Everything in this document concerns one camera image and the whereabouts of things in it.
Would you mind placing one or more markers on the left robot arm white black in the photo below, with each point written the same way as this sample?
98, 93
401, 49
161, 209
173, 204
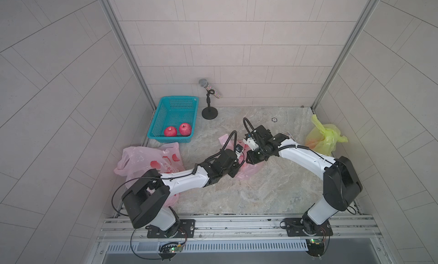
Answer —
144, 200

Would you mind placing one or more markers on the right circuit board with cables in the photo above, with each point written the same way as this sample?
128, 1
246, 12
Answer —
316, 247

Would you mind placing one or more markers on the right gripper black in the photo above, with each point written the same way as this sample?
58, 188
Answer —
250, 158

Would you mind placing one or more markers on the aluminium rail frame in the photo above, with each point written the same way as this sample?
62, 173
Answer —
235, 233

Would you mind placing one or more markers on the circuit board with cables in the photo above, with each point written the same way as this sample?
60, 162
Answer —
316, 247
169, 250

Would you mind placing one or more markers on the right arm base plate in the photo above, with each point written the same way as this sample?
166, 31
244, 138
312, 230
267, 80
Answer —
305, 227

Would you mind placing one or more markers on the left circuit board with cables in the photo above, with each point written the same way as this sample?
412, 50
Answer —
169, 250

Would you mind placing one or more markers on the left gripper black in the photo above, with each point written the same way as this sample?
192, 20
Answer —
235, 170

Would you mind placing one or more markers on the playing card deck box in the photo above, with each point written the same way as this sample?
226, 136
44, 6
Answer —
288, 134

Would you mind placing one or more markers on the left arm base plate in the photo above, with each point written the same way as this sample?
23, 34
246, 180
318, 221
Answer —
181, 229

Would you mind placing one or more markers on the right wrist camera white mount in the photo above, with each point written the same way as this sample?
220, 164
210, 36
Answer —
251, 143

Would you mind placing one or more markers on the teal plastic basket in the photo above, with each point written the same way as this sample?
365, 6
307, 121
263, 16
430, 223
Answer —
173, 111

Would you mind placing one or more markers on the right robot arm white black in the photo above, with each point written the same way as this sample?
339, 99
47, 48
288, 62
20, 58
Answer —
341, 184

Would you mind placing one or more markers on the yellow-green plastic bag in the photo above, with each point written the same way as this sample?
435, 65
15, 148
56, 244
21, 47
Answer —
323, 138

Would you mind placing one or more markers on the red apple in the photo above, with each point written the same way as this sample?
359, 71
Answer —
185, 129
170, 132

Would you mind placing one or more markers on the microphone on black stand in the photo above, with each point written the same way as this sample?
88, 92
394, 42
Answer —
209, 113

